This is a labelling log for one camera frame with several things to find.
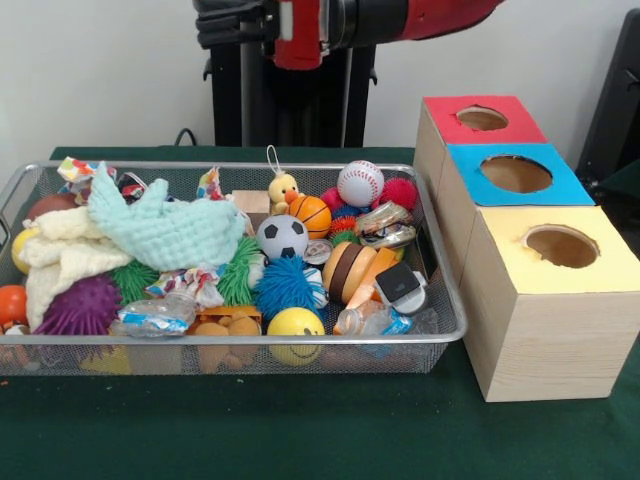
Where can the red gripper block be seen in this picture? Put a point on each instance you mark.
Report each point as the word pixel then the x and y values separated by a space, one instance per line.
pixel 300 50

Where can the mint green knitted cloth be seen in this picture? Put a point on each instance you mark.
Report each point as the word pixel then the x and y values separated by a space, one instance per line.
pixel 165 230

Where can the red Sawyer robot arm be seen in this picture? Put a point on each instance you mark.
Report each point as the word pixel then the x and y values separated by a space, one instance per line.
pixel 380 20

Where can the wooden box with three holes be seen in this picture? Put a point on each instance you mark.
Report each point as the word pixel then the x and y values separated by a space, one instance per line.
pixel 550 340

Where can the yellow duck plush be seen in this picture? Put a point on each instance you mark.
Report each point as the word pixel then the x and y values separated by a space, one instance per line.
pixel 282 192

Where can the white baseball with red stitching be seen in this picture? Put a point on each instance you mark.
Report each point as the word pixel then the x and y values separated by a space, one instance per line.
pixel 360 184

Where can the small orange basketball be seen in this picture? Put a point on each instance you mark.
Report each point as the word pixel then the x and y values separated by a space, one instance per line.
pixel 312 215

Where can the black and white soccer ball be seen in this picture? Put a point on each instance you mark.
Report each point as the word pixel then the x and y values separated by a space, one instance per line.
pixel 282 235

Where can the blue fuzzy puffer ball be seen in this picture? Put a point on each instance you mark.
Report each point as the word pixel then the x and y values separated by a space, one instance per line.
pixel 287 285

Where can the toy hamburger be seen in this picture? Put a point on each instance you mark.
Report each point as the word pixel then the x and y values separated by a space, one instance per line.
pixel 350 270

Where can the cream knitted cloth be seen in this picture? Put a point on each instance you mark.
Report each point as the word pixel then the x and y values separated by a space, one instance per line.
pixel 60 270

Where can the yellow smiley ball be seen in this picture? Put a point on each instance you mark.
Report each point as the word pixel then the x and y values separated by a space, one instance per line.
pixel 292 322

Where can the purple spiky ball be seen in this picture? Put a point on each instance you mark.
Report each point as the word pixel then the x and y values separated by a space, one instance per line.
pixel 85 305

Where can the black chair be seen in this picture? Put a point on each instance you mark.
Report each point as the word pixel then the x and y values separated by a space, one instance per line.
pixel 620 100

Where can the dark green side table cloth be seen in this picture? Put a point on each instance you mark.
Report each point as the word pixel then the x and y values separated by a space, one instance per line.
pixel 625 185

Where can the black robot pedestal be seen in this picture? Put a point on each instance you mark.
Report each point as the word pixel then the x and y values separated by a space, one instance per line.
pixel 290 100

